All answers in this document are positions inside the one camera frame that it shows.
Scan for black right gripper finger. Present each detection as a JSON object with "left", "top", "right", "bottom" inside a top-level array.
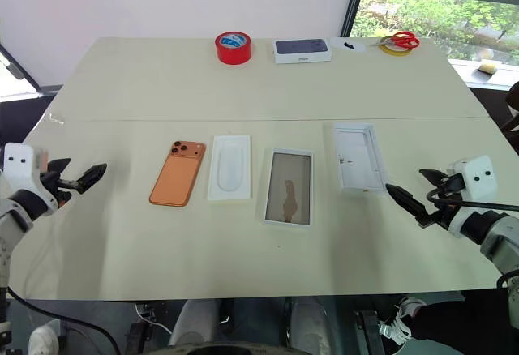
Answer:
[
  {"left": 418, "top": 169, "right": 450, "bottom": 186},
  {"left": 384, "top": 183, "right": 433, "bottom": 229}
]

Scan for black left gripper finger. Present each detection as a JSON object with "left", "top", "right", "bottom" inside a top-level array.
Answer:
[
  {"left": 48, "top": 158, "right": 74, "bottom": 178},
  {"left": 74, "top": 162, "right": 109, "bottom": 195}
]

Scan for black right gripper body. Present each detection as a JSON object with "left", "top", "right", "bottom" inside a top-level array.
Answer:
[{"left": 421, "top": 172, "right": 465, "bottom": 230}]

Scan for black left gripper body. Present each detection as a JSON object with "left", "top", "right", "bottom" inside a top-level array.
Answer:
[{"left": 39, "top": 170, "right": 85, "bottom": 211}]

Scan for white phone box base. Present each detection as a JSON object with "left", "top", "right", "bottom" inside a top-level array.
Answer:
[{"left": 332, "top": 122, "right": 390, "bottom": 198}]

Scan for white phone box lid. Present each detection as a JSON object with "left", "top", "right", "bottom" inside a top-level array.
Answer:
[{"left": 262, "top": 147, "right": 316, "bottom": 230}]

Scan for white paper tray insert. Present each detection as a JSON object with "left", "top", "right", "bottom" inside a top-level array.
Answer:
[{"left": 207, "top": 134, "right": 254, "bottom": 203}]

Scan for white iPhone box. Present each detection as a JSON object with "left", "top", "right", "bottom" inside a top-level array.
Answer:
[{"left": 272, "top": 38, "right": 333, "bottom": 65}]

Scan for orange smartphone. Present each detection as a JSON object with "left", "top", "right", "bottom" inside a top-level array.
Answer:
[{"left": 148, "top": 139, "right": 207, "bottom": 208}]

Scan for dark chair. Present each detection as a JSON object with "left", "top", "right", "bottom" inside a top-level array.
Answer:
[{"left": 500, "top": 80, "right": 519, "bottom": 146}]

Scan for black metal bar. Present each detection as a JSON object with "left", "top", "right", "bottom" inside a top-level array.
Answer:
[{"left": 0, "top": 41, "right": 42, "bottom": 93}]

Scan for person's black trouser leg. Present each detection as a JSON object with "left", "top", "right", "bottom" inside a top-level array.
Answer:
[{"left": 408, "top": 289, "right": 519, "bottom": 355}]

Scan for white sneaker with laces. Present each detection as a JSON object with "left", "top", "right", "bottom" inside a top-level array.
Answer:
[{"left": 378, "top": 296, "right": 427, "bottom": 344}]

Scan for thin yellow tape roll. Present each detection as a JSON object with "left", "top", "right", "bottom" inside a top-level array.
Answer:
[{"left": 378, "top": 42, "right": 413, "bottom": 57}]

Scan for white paper card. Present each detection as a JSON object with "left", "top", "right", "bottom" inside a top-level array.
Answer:
[{"left": 329, "top": 36, "right": 368, "bottom": 53}]

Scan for plain white shoe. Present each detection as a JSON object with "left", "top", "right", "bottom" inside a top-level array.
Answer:
[{"left": 28, "top": 323, "right": 61, "bottom": 355}]

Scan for silver right robot leg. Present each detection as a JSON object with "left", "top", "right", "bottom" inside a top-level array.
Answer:
[{"left": 289, "top": 296, "right": 334, "bottom": 355}]

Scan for silver robot leg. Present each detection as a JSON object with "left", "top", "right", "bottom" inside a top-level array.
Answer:
[
  {"left": 289, "top": 296, "right": 334, "bottom": 355},
  {"left": 167, "top": 298, "right": 221, "bottom": 349}
]

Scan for silver left robot leg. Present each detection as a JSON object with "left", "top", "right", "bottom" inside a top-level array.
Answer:
[{"left": 167, "top": 298, "right": 221, "bottom": 349}]

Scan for red tape roll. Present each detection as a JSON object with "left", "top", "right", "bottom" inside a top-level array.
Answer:
[{"left": 214, "top": 32, "right": 253, "bottom": 65}]

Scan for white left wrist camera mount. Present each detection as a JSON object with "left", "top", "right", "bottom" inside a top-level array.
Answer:
[{"left": 2, "top": 143, "right": 61, "bottom": 216}]

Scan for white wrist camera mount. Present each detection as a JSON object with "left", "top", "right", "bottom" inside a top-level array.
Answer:
[
  {"left": 2, "top": 143, "right": 61, "bottom": 216},
  {"left": 445, "top": 154, "right": 497, "bottom": 239}
]

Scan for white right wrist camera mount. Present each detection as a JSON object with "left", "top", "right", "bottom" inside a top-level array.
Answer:
[{"left": 445, "top": 154, "right": 497, "bottom": 239}]

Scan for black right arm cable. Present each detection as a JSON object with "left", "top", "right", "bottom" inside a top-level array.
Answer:
[{"left": 427, "top": 190, "right": 519, "bottom": 213}]

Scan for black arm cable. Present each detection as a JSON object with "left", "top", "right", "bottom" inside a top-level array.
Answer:
[
  {"left": 0, "top": 284, "right": 122, "bottom": 355},
  {"left": 427, "top": 190, "right": 519, "bottom": 213}
]

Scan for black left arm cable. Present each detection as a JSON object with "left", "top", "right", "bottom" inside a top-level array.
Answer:
[{"left": 0, "top": 284, "right": 122, "bottom": 355}]

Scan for black table leg bracket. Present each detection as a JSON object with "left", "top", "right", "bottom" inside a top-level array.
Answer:
[{"left": 351, "top": 309, "right": 384, "bottom": 355}]

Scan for red handled scissors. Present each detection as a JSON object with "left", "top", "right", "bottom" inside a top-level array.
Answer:
[{"left": 369, "top": 31, "right": 421, "bottom": 50}]

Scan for thin white cable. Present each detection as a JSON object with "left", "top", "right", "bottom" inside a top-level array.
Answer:
[{"left": 135, "top": 303, "right": 174, "bottom": 336}]

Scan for black window frame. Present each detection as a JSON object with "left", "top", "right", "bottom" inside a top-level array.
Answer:
[{"left": 340, "top": 0, "right": 519, "bottom": 39}]

